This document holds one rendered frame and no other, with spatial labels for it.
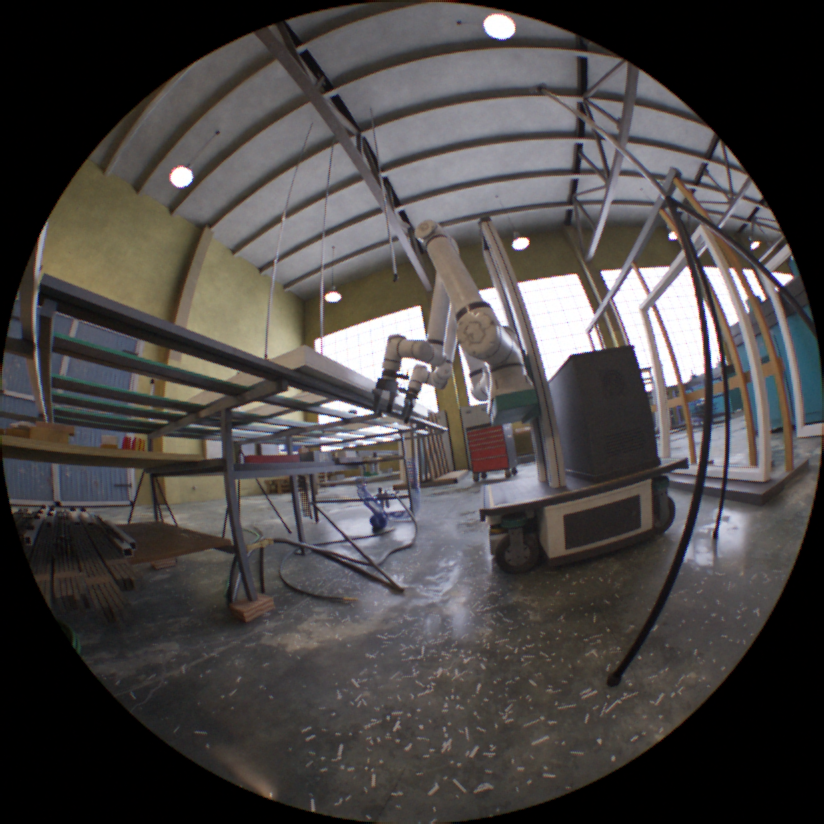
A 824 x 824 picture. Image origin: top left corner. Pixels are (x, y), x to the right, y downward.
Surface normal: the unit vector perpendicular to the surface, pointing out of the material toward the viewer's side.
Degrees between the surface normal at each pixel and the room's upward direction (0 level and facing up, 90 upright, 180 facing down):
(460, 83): 180
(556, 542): 90
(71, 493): 90
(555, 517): 90
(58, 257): 90
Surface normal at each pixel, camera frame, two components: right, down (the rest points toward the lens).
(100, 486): 0.94, -0.18
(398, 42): 0.14, 0.97
